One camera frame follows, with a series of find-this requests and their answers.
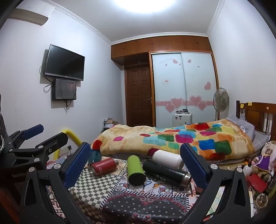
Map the colourful checked blanket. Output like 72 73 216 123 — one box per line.
91 122 256 161

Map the wall television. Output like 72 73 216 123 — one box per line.
45 44 85 81

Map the white plastic bottle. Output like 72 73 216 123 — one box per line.
243 162 253 179

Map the wooden bed headboard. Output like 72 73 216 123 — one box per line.
236 100 276 135

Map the patterned table cloth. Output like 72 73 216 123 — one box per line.
46 155 227 224

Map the standing fan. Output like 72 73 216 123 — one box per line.
213 88 229 121

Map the black television cable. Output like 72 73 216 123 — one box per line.
39 60 52 93

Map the brown wooden door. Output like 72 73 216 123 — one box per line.
125 66 154 127

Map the small wall monitor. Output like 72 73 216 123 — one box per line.
52 78 77 101

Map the yellow foam tube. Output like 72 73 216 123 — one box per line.
54 129 82 160

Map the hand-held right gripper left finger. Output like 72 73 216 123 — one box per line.
19 142 93 224

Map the ceiling light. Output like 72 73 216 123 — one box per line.
112 0 175 14

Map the white air conditioner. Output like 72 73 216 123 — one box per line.
9 7 55 26

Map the green cup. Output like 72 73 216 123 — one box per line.
127 155 146 186

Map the red cup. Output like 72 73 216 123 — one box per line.
92 157 119 176

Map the plush doll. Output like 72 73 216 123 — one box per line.
260 141 276 171

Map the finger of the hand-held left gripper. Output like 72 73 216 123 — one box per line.
4 124 45 149
9 132 69 166

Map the teal cup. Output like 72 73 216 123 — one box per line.
91 150 102 163

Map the wooden wardrobe with sliding doors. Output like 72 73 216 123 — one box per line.
111 35 220 130

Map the white cup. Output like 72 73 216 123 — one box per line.
152 150 185 169

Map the grey printed pillow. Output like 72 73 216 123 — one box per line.
225 114 256 138

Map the small white cabinet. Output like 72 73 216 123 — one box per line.
172 113 193 128

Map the black cup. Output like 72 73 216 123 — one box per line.
142 159 192 187

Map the red box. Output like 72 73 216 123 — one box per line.
248 173 269 194

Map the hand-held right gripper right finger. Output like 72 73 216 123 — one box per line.
180 142 255 224

